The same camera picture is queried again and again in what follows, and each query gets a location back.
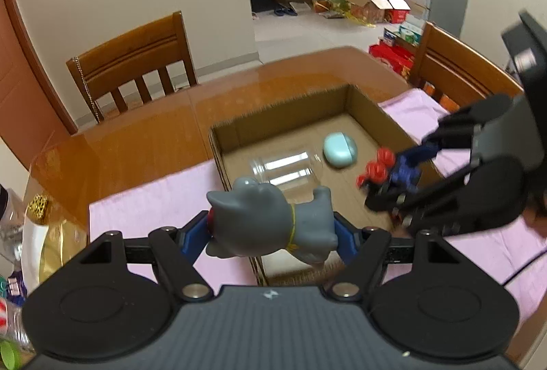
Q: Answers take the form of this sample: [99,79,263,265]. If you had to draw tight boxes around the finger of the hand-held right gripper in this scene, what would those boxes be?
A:
[364,155,527,237]
[416,94,514,160]

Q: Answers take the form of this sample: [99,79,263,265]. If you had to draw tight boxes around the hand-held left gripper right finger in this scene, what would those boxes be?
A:
[327,212,466,303]

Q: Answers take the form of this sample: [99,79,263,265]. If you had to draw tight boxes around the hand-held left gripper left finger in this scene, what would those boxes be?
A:
[79,212,214,302]

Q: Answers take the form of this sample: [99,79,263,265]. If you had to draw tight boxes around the grey cat toy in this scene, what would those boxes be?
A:
[206,176,339,267]

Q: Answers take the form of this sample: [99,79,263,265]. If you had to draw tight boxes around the blue toy train red wheels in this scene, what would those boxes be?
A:
[356,146,425,195]

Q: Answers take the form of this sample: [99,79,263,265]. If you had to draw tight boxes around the teal round case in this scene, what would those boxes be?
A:
[322,132,359,169]

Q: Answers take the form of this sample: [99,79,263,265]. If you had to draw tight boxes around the clear plastic jar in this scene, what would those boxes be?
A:
[250,152,324,192]

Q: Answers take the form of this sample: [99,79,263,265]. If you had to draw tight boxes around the cardboard box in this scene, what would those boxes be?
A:
[208,83,446,288]

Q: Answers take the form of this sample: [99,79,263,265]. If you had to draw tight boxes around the pink cloth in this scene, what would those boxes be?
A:
[88,89,547,313]

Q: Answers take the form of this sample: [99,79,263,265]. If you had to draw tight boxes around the red boxes on floor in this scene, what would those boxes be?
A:
[368,44,415,74]

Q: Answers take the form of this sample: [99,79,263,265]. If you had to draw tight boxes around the gold tissue pack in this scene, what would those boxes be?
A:
[21,193,89,294]

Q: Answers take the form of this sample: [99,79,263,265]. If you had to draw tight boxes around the cardboard boxes on floor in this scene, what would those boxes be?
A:
[345,0,412,25]

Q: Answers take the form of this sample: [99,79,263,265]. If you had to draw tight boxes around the small jar with green lid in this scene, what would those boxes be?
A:
[0,339,23,370]

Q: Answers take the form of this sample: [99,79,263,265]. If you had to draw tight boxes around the wooden door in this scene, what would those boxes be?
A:
[0,0,78,136]

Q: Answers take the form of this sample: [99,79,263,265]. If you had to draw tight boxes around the black cable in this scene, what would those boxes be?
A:
[500,241,547,286]

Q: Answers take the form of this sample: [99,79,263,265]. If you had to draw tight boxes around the wooden chair with chain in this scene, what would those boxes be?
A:
[66,10,198,125]

